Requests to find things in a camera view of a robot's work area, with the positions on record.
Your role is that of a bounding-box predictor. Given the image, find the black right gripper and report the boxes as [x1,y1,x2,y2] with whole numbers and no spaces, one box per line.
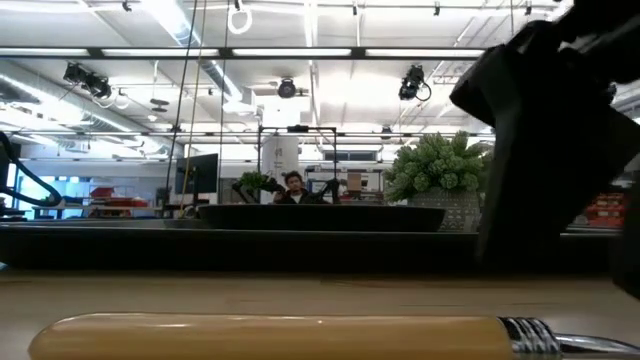
[449,0,640,274]

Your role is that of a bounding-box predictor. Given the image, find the green artificial potted plant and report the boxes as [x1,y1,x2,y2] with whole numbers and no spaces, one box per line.
[383,130,496,234]

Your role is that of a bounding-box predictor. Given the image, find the black round plate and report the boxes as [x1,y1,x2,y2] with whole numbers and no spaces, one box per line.
[197,203,447,234]

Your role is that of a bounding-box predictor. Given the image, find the spoon with orange handle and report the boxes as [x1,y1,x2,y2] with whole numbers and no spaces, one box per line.
[27,312,640,360]

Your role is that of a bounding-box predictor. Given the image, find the red storage bins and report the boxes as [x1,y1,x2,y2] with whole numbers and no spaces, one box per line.
[584,192,630,229]
[89,186,150,208]

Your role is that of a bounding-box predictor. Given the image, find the person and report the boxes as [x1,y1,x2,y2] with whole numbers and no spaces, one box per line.
[273,170,321,205]

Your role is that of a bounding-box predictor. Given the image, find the white round column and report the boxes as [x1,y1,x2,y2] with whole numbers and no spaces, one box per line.
[261,135,301,184]

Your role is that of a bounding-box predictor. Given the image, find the small background green plant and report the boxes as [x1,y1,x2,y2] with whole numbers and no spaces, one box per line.
[238,170,267,190]

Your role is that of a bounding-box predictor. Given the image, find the black computer monitor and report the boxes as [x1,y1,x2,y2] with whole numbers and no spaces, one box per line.
[174,153,220,196]

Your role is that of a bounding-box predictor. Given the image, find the black hanging camera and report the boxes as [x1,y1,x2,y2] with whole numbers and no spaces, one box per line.
[398,64,432,103]
[63,62,114,100]

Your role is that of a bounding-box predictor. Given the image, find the round black overhead camera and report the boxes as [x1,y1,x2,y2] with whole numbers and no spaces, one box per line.
[277,77,298,100]

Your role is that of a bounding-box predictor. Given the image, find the white cable loop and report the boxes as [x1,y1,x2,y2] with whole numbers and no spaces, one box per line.
[227,3,254,36]

